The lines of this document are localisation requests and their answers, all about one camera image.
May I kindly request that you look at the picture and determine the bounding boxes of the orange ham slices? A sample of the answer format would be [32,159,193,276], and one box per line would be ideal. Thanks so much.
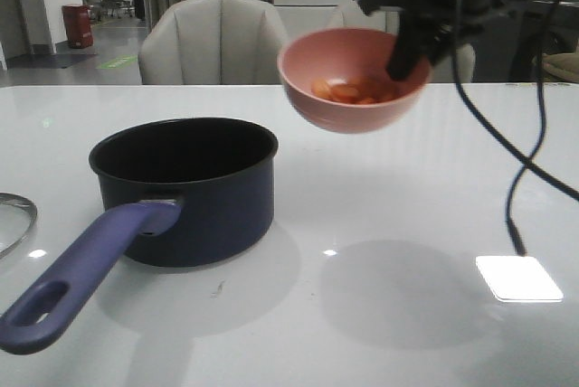
[310,77,398,105]

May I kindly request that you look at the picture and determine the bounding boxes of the pink bowl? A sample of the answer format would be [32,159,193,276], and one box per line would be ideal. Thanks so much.
[277,28,432,134]

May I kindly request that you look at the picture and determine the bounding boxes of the dark blue saucepan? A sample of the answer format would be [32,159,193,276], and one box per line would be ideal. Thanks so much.
[1,118,278,354]

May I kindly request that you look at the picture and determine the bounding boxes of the glass lid with blue knob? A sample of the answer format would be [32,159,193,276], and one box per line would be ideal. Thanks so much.
[1,193,38,258]

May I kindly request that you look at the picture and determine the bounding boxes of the right beige chair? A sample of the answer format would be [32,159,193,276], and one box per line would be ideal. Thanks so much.
[327,1,476,83]

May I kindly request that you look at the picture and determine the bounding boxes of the beige chair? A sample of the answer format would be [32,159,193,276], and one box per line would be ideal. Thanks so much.
[327,1,476,83]
[138,0,289,85]

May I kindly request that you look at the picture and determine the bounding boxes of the olive cushion seat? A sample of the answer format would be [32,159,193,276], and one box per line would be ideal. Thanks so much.
[533,52,579,83]

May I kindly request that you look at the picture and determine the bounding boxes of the left beige chair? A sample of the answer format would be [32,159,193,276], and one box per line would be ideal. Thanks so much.
[138,0,289,85]

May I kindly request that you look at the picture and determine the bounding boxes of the red bin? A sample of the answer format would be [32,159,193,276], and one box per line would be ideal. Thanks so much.
[62,5,93,49]

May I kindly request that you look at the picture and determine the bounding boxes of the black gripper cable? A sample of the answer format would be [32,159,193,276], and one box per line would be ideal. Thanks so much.
[451,0,579,203]

